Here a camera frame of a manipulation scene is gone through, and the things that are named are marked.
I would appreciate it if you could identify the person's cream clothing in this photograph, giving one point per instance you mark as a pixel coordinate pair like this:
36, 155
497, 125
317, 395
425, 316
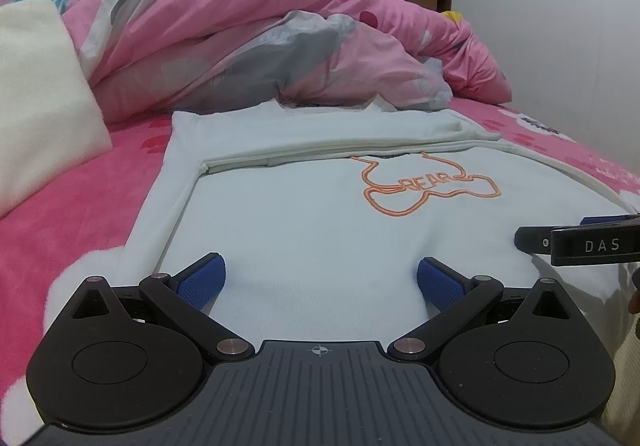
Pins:
625, 391

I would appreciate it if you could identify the person's right hand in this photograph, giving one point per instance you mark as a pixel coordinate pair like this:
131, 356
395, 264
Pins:
635, 303

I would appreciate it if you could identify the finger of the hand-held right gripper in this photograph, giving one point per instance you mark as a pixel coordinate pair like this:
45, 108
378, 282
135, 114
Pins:
570, 246

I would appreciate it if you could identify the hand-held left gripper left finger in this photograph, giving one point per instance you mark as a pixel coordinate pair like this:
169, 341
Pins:
202, 278

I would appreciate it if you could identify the pink patterned quilt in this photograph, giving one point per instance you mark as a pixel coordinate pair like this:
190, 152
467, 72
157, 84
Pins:
200, 26

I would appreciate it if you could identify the cream knit cloth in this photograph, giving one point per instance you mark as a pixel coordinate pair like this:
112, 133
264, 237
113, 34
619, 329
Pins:
40, 101

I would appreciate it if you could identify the white sweatshirt orange bear outline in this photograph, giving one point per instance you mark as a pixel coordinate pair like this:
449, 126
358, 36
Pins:
310, 236

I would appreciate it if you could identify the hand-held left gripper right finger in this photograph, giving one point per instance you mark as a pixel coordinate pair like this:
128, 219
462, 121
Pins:
440, 283

